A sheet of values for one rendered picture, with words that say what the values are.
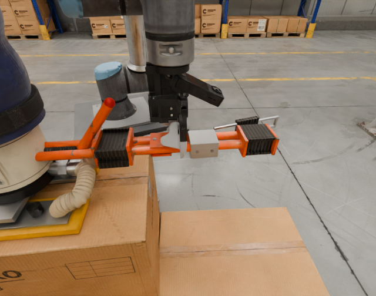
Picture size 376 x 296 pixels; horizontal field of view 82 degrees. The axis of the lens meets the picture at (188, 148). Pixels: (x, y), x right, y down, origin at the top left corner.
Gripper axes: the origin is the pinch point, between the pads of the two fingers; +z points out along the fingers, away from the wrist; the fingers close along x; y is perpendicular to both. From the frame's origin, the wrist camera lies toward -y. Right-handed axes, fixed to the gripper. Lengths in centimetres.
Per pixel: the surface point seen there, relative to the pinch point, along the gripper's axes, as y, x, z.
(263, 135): -19.3, 2.3, -3.0
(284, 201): -84, -61, 107
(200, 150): -3.9, 3.4, -0.4
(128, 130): 13.8, -3.3, -2.5
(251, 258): -25, 6, 53
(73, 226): 25.4, 14.9, 10.2
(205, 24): -110, -702, 73
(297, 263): -42, 9, 53
